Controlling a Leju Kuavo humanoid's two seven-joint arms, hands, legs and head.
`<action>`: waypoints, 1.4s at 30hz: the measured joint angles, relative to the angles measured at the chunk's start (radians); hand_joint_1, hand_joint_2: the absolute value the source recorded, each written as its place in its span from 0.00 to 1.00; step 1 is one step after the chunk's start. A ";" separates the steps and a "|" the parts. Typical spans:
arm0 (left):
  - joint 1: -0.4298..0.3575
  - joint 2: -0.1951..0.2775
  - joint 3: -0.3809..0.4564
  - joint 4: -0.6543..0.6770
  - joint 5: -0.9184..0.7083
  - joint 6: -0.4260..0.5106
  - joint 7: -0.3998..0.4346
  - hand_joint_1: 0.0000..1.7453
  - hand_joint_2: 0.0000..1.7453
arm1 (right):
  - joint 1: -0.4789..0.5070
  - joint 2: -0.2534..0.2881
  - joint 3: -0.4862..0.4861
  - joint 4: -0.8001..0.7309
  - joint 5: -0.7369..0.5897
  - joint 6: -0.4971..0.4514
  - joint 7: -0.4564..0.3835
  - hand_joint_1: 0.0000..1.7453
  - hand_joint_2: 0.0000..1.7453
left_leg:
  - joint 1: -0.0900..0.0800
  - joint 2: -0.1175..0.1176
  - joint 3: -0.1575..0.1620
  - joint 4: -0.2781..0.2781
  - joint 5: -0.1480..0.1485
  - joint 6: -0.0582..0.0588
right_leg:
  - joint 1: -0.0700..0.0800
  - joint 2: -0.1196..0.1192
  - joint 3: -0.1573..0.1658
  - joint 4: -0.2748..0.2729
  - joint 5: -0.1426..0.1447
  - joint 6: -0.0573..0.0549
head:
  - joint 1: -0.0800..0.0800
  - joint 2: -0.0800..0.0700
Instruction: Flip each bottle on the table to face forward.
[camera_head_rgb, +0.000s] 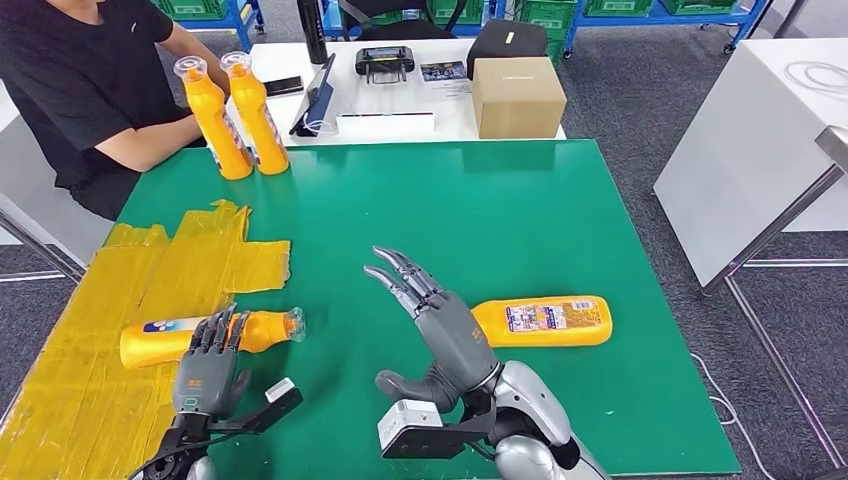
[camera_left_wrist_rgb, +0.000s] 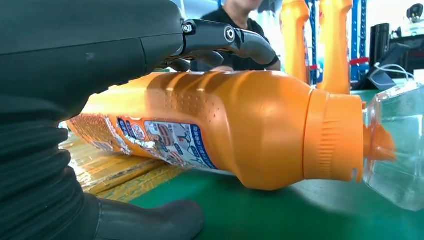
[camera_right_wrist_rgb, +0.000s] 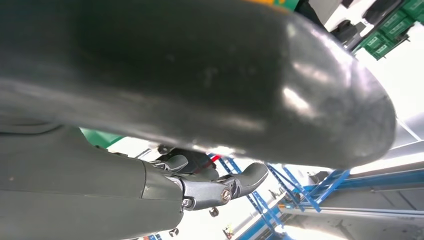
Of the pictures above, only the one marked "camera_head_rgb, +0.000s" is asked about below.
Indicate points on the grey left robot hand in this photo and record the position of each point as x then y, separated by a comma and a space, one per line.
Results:
205, 384

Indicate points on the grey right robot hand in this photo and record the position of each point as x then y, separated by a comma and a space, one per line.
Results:
457, 344

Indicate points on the orange detergent bottle clear cap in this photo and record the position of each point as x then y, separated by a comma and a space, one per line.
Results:
215, 126
258, 126
159, 341
497, 331

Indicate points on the person's right forearm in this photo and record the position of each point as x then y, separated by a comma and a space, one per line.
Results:
146, 146

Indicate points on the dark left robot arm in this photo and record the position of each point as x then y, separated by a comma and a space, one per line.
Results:
175, 450

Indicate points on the person's left forearm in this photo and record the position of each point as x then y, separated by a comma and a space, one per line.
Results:
192, 50

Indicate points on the black drink bottle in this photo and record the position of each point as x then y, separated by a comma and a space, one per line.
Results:
311, 33

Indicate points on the yellow taped cardboard sheet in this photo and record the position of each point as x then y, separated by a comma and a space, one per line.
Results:
99, 384

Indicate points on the flat white box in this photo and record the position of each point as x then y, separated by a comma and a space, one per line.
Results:
385, 126

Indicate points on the white panel desk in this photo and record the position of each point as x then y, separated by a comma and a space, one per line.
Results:
40, 212

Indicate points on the brown cardboard box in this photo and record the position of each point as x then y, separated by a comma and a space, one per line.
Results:
520, 99

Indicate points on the printed pamphlet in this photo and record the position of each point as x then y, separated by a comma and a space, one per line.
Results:
444, 71

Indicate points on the tablet in blue case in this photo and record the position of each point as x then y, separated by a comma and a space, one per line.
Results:
319, 99

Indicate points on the black remote controller with screen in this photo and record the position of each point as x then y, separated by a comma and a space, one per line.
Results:
384, 61

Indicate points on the black bag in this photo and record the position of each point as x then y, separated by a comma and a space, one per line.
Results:
505, 45

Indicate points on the black smartphone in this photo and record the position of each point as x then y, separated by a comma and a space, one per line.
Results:
285, 86

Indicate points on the person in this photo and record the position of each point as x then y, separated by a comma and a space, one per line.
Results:
73, 93

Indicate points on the large white table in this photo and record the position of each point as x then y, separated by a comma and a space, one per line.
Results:
735, 166

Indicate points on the green plastic crate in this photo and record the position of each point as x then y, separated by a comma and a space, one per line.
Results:
464, 12
546, 16
699, 5
616, 6
192, 8

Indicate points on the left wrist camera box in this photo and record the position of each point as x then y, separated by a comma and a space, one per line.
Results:
265, 404

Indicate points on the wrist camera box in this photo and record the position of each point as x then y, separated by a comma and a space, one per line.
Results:
411, 427
265, 404

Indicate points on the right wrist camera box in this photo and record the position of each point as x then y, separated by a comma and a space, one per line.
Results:
411, 427

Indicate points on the blue rack frame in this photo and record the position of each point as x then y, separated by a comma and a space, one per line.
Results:
242, 23
662, 18

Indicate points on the metal table frame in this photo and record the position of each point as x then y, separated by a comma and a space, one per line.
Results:
836, 146

